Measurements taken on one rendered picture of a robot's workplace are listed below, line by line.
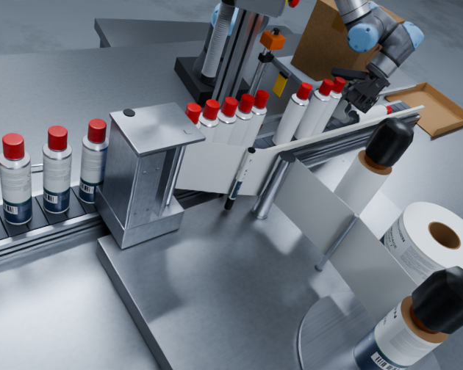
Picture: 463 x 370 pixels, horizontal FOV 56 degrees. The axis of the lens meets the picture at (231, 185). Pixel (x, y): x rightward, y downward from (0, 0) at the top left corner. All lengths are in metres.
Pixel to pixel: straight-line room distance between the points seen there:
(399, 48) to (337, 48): 0.38
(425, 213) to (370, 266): 0.25
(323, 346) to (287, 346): 0.07
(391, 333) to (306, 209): 0.32
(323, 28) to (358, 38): 0.50
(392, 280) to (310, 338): 0.20
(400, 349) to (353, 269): 0.20
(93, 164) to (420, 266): 0.72
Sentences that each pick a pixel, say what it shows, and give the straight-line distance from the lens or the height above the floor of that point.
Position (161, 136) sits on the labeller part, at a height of 1.14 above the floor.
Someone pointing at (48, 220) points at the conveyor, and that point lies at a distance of 0.97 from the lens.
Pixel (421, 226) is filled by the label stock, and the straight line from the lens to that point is 1.08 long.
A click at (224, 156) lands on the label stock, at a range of 0.95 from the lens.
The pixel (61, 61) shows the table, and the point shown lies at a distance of 1.51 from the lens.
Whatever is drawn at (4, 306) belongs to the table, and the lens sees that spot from 0.92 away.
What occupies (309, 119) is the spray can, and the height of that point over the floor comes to 0.97.
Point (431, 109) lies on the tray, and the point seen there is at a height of 0.83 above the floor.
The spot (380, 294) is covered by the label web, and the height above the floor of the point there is 0.98.
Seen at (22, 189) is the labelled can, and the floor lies 0.98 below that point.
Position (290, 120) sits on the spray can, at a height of 0.98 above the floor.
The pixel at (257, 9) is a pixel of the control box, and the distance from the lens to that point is 0.95.
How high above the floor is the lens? 1.63
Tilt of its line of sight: 42 degrees down
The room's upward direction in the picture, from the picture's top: 22 degrees clockwise
